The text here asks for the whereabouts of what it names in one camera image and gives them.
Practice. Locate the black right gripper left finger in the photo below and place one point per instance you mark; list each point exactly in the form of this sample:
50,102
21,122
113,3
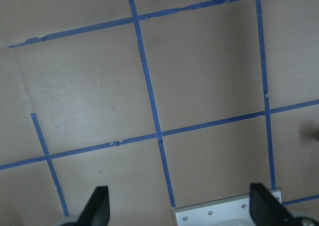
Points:
97,210

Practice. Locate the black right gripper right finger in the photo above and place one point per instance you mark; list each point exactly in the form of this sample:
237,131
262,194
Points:
265,210

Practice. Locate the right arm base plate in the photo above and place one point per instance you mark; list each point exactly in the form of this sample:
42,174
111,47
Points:
232,211

